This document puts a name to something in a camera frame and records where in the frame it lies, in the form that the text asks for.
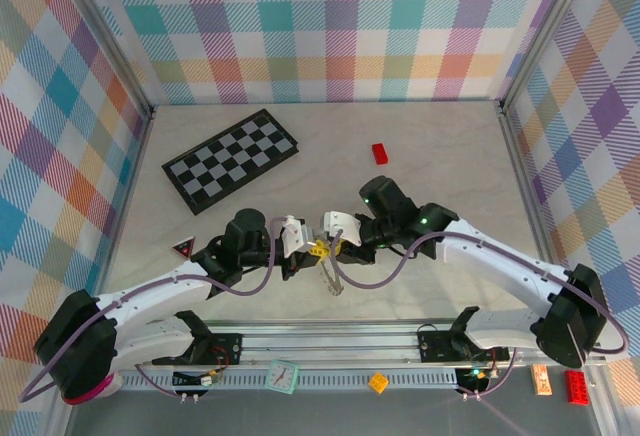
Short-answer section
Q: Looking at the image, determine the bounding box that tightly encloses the teal square clock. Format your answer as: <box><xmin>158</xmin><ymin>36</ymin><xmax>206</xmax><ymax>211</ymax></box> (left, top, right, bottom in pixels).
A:
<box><xmin>264</xmin><ymin>358</ymin><xmax>300</xmax><ymax>396</ymax></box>

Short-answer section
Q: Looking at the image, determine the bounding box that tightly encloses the aluminium mounting rail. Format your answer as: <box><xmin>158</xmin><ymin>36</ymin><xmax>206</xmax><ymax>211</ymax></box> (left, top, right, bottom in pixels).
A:
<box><xmin>64</xmin><ymin>323</ymin><xmax>606</xmax><ymax>372</ymax></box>

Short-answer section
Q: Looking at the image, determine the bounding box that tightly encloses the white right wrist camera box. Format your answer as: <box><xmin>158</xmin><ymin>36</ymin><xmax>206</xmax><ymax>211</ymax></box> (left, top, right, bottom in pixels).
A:
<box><xmin>321</xmin><ymin>210</ymin><xmax>362</xmax><ymax>247</ymax></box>

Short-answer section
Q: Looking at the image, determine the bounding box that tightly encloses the orange toy brick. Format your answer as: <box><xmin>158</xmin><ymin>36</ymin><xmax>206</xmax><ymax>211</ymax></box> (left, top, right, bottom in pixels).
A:
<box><xmin>367</xmin><ymin>371</ymin><xmax>391</xmax><ymax>396</ymax></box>

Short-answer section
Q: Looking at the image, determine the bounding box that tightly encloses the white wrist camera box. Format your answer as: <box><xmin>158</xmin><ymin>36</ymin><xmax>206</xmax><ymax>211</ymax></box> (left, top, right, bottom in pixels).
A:
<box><xmin>321</xmin><ymin>210</ymin><xmax>362</xmax><ymax>247</ymax></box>
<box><xmin>278</xmin><ymin>214</ymin><xmax>315</xmax><ymax>259</ymax></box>

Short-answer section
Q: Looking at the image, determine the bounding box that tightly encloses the slotted grey cable tray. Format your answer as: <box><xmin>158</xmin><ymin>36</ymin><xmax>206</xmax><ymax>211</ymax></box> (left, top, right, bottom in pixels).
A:
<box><xmin>119</xmin><ymin>368</ymin><xmax>494</xmax><ymax>390</ymax></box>

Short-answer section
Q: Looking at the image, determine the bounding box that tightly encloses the large red toy brick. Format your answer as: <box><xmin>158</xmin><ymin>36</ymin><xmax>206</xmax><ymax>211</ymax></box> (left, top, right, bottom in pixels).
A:
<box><xmin>564</xmin><ymin>369</ymin><xmax>591</xmax><ymax>405</ymax></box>

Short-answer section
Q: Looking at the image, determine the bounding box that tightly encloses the pink plastic cup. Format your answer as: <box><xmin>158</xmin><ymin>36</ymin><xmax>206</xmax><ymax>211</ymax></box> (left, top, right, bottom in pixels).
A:
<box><xmin>62</xmin><ymin>373</ymin><xmax>124</xmax><ymax>405</ymax></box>

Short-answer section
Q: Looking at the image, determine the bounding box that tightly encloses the red triangle sign toy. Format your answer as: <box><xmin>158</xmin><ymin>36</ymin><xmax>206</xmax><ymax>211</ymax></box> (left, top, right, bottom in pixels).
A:
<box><xmin>172</xmin><ymin>236</ymin><xmax>197</xmax><ymax>260</ymax></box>

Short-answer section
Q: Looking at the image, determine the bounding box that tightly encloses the printed wooden block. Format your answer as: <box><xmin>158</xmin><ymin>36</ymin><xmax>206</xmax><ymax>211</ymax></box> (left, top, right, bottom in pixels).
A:
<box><xmin>531</xmin><ymin>364</ymin><xmax>553</xmax><ymax>397</ymax></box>

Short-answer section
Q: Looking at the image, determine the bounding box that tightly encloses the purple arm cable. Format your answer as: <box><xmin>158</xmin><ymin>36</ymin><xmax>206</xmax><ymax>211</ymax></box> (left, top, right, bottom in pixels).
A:
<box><xmin>18</xmin><ymin>215</ymin><xmax>281</xmax><ymax>403</ymax></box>
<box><xmin>329</xmin><ymin>228</ymin><xmax>630</xmax><ymax>400</ymax></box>

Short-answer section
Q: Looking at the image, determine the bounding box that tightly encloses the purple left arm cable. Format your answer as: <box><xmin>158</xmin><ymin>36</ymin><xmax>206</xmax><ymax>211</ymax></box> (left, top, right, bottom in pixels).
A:
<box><xmin>18</xmin><ymin>215</ymin><xmax>281</xmax><ymax>403</ymax></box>

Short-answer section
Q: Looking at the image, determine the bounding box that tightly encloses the black and grey chessboard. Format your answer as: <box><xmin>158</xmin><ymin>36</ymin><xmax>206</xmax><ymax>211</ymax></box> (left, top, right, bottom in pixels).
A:
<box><xmin>160</xmin><ymin>109</ymin><xmax>300</xmax><ymax>216</ymax></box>

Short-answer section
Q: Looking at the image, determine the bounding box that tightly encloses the black power connector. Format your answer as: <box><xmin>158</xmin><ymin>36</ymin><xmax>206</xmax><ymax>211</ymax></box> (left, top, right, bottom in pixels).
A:
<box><xmin>172</xmin><ymin>368</ymin><xmax>224</xmax><ymax>402</ymax></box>
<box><xmin>454</xmin><ymin>366</ymin><xmax>494</xmax><ymax>401</ymax></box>

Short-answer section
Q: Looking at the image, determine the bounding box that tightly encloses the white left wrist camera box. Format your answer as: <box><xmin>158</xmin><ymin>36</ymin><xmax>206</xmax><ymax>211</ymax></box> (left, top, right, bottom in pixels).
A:
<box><xmin>278</xmin><ymin>214</ymin><xmax>315</xmax><ymax>259</ymax></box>

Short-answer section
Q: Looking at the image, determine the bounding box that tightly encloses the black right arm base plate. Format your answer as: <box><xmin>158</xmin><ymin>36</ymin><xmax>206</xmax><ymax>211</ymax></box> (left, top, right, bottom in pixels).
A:
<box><xmin>416</xmin><ymin>328</ymin><xmax>511</xmax><ymax>363</ymax></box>

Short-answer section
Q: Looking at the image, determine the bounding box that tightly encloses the aluminium frame post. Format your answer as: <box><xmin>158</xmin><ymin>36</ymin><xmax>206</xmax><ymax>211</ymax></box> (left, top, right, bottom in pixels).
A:
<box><xmin>49</xmin><ymin>0</ymin><xmax>156</xmax><ymax>122</ymax></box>
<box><xmin>498</xmin><ymin>0</ymin><xmax>599</xmax><ymax>112</ymax></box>

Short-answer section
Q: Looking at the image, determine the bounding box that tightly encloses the aluminium side rail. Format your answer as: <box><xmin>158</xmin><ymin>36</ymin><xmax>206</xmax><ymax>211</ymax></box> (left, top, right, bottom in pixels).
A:
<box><xmin>497</xmin><ymin>100</ymin><xmax>571</xmax><ymax>277</ymax></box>
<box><xmin>92</xmin><ymin>105</ymin><xmax>156</xmax><ymax>307</ymax></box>

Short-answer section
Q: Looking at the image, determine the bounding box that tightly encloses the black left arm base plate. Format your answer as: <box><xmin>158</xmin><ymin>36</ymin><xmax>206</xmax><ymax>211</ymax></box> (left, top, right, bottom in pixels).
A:
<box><xmin>152</xmin><ymin>333</ymin><xmax>244</xmax><ymax>366</ymax></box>

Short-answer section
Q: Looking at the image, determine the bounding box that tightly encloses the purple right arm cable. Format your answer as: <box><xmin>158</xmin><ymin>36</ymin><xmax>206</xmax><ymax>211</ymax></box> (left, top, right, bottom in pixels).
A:
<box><xmin>329</xmin><ymin>228</ymin><xmax>630</xmax><ymax>400</ymax></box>

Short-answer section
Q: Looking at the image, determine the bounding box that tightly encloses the metal keyring disc with rings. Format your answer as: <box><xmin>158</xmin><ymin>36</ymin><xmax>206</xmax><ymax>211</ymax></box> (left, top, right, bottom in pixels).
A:
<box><xmin>319</xmin><ymin>250</ymin><xmax>347</xmax><ymax>298</ymax></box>

